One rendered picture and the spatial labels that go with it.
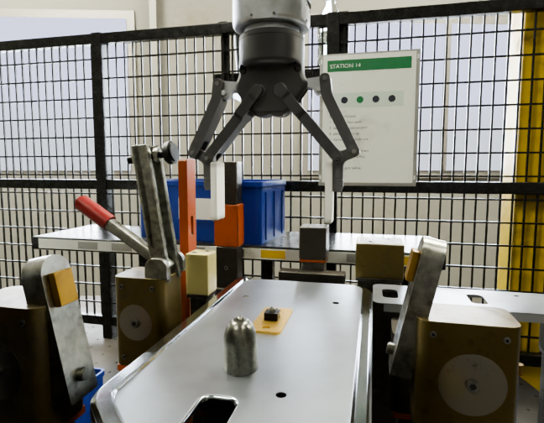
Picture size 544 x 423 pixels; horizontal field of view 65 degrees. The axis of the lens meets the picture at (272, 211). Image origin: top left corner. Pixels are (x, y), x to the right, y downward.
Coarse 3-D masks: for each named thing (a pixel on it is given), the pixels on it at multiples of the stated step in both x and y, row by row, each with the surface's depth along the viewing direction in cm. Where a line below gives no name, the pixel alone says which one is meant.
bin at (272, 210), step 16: (176, 192) 92; (208, 192) 90; (256, 192) 86; (272, 192) 92; (176, 208) 93; (208, 208) 90; (256, 208) 86; (272, 208) 92; (176, 224) 93; (208, 224) 90; (256, 224) 86; (272, 224) 92; (208, 240) 91; (256, 240) 87
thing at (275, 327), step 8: (264, 312) 51; (280, 312) 54; (288, 312) 54; (256, 320) 51; (264, 320) 51; (272, 320) 51; (280, 320) 51; (256, 328) 49; (272, 328) 49; (280, 328) 49
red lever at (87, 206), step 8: (80, 200) 55; (88, 200) 56; (80, 208) 55; (88, 208) 55; (96, 208) 55; (88, 216) 55; (96, 216) 55; (104, 216) 55; (112, 216) 56; (104, 224) 55; (112, 224) 55; (120, 224) 56; (112, 232) 55; (120, 232) 55; (128, 232) 55; (128, 240) 54; (136, 240) 54; (136, 248) 54; (144, 248) 54; (144, 256) 54
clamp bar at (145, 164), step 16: (144, 144) 52; (128, 160) 54; (144, 160) 52; (160, 160) 53; (176, 160) 53; (144, 176) 52; (160, 176) 55; (144, 192) 52; (160, 192) 55; (144, 208) 52; (160, 208) 55; (144, 224) 53; (160, 224) 52; (160, 240) 52; (160, 256) 52; (176, 256) 55
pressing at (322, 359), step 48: (240, 288) 66; (288, 288) 66; (336, 288) 66; (192, 336) 47; (288, 336) 47; (336, 336) 47; (144, 384) 36; (192, 384) 36; (240, 384) 36; (288, 384) 36; (336, 384) 36
